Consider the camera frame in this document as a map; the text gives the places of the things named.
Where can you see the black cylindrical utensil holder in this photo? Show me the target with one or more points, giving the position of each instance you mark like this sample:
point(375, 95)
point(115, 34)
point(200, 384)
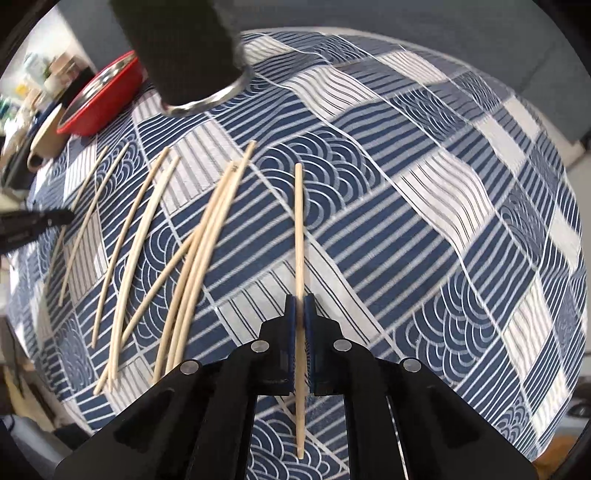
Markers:
point(191, 51)

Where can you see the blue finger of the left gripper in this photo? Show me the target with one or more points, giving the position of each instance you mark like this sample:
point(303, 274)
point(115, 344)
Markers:
point(19, 228)

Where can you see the beige ceramic mug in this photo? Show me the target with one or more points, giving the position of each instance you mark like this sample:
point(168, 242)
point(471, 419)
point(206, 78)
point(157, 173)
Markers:
point(48, 142)

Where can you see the red steel bowl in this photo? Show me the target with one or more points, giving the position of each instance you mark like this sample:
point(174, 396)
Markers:
point(102, 99)

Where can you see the blue patterned tablecloth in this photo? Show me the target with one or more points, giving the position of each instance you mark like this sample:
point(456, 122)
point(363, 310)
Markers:
point(441, 225)

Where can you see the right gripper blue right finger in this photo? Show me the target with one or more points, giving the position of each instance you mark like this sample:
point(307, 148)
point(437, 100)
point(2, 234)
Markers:
point(402, 420)

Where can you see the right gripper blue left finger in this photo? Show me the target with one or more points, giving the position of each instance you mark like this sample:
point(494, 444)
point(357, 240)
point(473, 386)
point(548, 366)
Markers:
point(196, 422)

